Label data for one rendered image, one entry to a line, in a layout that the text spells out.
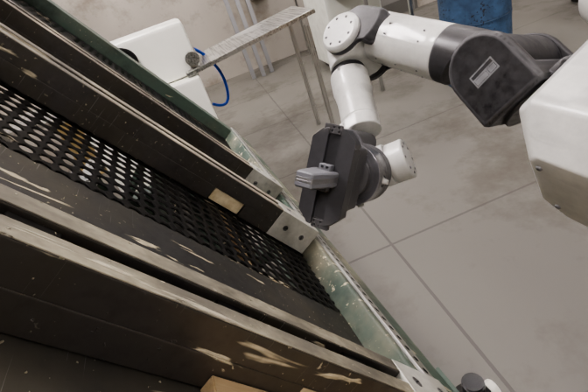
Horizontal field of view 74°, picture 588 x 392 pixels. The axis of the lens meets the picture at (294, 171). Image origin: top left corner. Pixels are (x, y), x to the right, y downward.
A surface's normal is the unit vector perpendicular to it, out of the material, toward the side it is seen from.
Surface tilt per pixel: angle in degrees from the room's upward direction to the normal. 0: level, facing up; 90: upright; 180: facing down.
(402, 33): 40
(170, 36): 90
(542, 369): 0
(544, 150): 68
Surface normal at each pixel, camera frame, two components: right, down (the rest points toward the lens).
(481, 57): -0.82, 0.17
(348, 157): -0.46, 0.04
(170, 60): 0.29, 0.40
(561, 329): -0.29, -0.83
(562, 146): -0.93, 0.07
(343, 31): -0.66, -0.29
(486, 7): -0.04, 0.51
